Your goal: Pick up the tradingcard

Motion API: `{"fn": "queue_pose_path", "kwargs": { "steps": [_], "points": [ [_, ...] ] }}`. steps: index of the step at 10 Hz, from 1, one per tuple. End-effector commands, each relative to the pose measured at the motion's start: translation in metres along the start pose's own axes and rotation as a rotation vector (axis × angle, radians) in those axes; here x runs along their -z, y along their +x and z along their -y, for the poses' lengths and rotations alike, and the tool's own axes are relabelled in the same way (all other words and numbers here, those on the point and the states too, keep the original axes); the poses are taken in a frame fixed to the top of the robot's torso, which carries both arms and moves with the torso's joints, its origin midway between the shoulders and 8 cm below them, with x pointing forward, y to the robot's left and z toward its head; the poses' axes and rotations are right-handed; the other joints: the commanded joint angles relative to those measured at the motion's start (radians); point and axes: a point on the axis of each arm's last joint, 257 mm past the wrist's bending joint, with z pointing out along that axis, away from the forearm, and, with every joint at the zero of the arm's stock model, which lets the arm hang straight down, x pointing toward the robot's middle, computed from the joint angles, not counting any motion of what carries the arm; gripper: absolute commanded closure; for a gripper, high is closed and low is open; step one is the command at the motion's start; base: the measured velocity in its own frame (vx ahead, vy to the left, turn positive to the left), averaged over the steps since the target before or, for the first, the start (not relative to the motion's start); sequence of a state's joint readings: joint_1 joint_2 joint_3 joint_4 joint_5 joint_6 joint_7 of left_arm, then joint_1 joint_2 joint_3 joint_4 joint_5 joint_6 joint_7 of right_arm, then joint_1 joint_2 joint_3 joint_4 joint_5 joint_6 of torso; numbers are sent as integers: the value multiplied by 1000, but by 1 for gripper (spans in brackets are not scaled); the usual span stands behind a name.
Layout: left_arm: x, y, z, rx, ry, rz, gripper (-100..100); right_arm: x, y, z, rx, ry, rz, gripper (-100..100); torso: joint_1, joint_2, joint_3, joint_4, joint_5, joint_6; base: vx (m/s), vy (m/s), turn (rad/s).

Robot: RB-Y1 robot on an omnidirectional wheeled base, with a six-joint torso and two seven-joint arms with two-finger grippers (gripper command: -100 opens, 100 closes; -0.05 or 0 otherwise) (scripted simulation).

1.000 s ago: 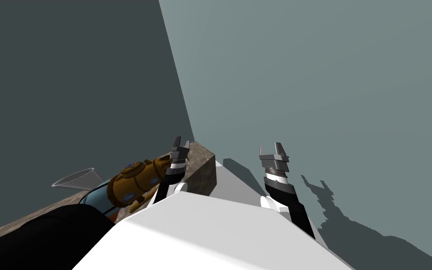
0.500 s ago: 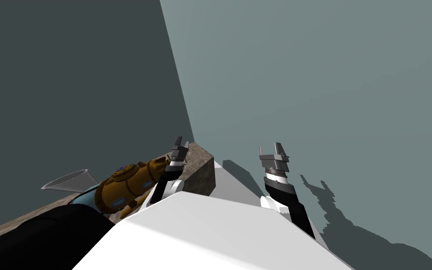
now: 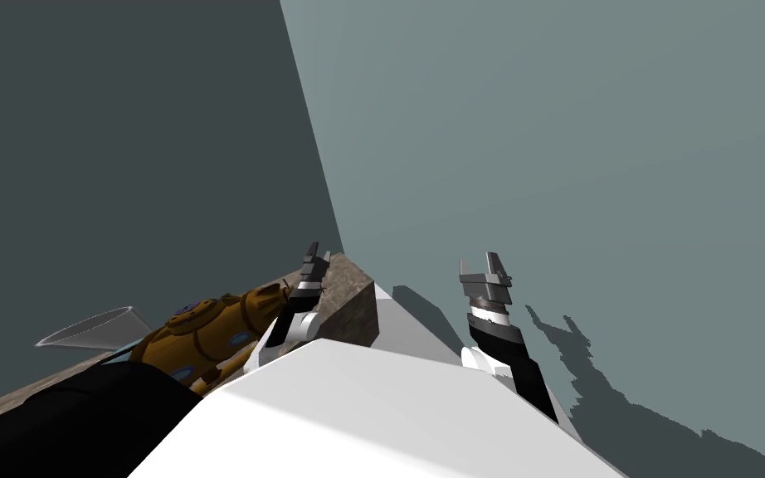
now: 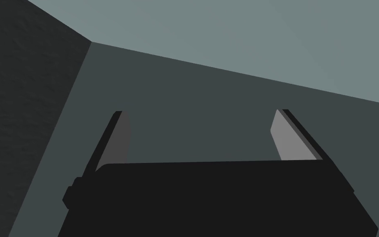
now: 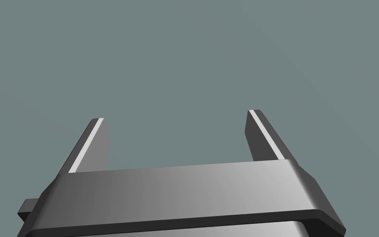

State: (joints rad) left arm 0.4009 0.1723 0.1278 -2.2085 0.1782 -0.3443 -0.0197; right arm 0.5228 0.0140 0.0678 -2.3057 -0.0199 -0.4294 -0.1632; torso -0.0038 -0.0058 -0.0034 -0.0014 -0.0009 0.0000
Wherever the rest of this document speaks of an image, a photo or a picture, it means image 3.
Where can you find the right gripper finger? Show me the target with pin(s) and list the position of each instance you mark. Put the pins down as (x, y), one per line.
(497, 267)
(465, 267)

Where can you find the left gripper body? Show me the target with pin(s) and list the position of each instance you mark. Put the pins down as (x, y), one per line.
(313, 273)

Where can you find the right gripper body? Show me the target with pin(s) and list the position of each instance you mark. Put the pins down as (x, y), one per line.
(487, 289)

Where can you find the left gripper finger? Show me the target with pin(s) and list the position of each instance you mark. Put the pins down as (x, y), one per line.
(312, 253)
(326, 258)

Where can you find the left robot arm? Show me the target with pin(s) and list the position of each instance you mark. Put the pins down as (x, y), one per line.
(57, 431)

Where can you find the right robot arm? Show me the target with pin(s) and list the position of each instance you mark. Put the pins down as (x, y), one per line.
(508, 352)

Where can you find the brown teapot with blue spots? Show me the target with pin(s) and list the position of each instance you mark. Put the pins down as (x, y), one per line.
(206, 332)

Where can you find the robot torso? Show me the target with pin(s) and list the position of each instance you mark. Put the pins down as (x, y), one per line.
(369, 418)

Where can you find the pale grey cone bowl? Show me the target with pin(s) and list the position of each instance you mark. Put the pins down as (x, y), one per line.
(94, 332)

